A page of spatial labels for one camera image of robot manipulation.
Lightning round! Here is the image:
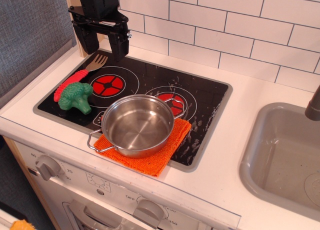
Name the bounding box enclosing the grey oven temperature knob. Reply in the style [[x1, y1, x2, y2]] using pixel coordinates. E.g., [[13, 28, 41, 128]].
[[132, 199, 165, 229]]

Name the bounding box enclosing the grey timer knob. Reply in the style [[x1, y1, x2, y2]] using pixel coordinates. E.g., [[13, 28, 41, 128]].
[[35, 155, 61, 181]]

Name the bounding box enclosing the green toy broccoli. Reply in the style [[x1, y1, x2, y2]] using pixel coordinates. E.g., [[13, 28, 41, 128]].
[[58, 82, 93, 115]]

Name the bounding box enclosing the grey oven door handle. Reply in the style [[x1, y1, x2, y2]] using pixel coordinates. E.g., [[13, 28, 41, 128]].
[[69, 200, 122, 230]]

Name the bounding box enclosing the orange object bottom corner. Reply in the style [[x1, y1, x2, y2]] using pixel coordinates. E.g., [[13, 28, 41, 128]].
[[9, 219, 36, 230]]

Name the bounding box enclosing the grey plastic sink basin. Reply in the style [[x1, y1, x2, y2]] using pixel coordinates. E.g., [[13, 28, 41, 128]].
[[239, 102, 320, 221]]

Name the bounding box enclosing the black toy stovetop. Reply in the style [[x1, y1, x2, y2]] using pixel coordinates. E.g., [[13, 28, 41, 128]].
[[32, 48, 233, 173]]

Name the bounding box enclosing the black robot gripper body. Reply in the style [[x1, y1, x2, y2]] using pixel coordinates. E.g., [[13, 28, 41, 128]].
[[68, 0, 129, 33]]

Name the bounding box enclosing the orange knitted cloth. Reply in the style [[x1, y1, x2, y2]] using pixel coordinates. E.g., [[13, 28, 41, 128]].
[[93, 118, 192, 178]]

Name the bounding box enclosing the stainless steel pot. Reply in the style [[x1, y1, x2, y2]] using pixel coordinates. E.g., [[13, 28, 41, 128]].
[[87, 94, 186, 159]]

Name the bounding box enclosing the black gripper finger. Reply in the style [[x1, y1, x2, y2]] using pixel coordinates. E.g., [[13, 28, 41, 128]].
[[72, 21, 99, 55], [108, 28, 130, 62]]

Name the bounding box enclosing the grey faucet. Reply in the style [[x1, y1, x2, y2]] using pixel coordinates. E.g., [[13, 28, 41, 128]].
[[304, 86, 320, 121]]

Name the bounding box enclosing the toy fork red handle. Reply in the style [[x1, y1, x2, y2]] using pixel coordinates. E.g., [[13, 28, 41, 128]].
[[53, 54, 108, 102]]

